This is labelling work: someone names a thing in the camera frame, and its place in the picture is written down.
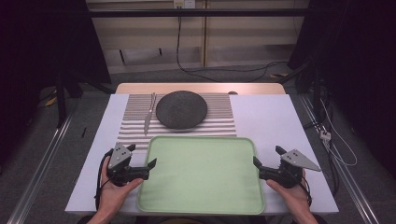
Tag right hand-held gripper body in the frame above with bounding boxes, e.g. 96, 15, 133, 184
259, 148, 322, 189

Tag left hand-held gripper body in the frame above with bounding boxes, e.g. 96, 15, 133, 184
106, 142, 151, 188

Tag person's right hand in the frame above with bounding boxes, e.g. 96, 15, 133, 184
265, 169, 313, 217

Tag person's left hand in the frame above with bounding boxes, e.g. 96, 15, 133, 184
97, 155, 145, 218

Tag white table cover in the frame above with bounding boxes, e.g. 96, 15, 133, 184
64, 93, 340, 217

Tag silver metal fork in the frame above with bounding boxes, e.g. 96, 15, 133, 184
143, 91, 157, 136

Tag light green tray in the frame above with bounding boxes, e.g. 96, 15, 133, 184
136, 135, 266, 216

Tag dark grey round plate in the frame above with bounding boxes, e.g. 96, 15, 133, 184
155, 90, 208, 131

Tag striped grey placemat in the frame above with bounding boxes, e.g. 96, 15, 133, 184
116, 92, 238, 152

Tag black metal stand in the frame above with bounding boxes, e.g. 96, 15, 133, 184
278, 62, 328, 130
54, 69, 117, 129

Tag black curtain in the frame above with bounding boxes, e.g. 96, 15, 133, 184
0, 0, 112, 169
288, 0, 396, 171

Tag black horizontal bar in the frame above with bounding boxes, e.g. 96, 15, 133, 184
88, 7, 312, 18

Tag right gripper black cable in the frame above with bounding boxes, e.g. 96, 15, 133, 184
298, 176, 313, 208

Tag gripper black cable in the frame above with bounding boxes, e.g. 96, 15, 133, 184
298, 176, 313, 208
93, 147, 115, 211

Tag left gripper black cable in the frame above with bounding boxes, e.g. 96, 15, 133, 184
93, 147, 115, 211

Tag aluminium floor rail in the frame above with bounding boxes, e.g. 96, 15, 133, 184
299, 94, 381, 224
7, 114, 74, 224

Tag white cable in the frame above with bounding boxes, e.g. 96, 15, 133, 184
319, 98, 359, 167

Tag black wall cable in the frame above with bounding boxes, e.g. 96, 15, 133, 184
176, 15, 289, 84

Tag white wall socket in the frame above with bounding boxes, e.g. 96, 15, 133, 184
173, 0, 197, 9

